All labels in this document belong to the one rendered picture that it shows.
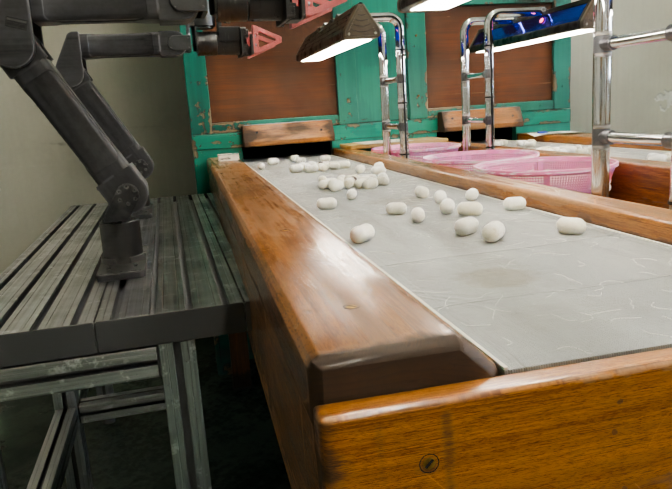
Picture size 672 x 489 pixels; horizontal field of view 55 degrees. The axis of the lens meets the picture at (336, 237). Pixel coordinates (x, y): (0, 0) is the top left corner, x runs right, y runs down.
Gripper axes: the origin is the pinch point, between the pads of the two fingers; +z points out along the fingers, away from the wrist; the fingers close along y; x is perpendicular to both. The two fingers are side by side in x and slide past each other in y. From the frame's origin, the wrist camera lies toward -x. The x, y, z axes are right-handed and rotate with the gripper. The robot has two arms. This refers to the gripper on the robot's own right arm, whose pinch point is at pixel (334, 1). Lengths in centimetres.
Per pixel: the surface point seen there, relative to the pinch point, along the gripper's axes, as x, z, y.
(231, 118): 19, -8, 107
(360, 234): 32.1, -8.1, -36.7
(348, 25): 0.5, 10.0, 26.9
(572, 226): 32, 15, -45
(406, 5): 2.7, 7.8, -12.7
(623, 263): 33, 12, -58
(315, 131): 24, 18, 100
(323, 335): 31, -21, -72
